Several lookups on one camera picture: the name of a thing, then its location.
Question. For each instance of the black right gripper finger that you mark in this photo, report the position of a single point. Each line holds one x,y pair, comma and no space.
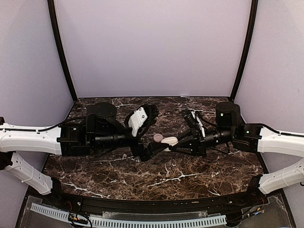
192,151
185,137

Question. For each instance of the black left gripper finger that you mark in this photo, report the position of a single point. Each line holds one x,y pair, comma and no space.
143,156
155,147

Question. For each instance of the white slotted cable duct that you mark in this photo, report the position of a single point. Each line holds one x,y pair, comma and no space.
125,220

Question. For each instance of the black front aluminium rail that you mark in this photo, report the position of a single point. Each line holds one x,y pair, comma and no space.
92,205

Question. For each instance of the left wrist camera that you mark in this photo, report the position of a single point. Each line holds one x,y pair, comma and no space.
141,119

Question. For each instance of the black frame post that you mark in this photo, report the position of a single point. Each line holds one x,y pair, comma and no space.
60,49
245,51

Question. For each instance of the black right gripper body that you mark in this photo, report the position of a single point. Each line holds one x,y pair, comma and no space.
199,140

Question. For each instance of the white charging case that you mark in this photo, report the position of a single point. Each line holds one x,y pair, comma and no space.
172,141

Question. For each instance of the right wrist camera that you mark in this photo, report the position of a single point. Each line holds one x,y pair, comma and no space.
193,121

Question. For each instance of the black left frame post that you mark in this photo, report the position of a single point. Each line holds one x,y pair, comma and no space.
60,49

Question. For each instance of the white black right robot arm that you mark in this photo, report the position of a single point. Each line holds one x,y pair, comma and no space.
246,137

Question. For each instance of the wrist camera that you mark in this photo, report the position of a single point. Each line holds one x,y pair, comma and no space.
141,119
193,121

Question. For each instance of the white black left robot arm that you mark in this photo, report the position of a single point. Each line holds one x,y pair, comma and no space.
78,136

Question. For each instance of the black right frame post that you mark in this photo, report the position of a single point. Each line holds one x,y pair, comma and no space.
245,51

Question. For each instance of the pink earbud charging case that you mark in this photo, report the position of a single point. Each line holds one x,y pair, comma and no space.
158,138

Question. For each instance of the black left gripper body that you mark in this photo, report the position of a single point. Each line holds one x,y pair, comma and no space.
137,150

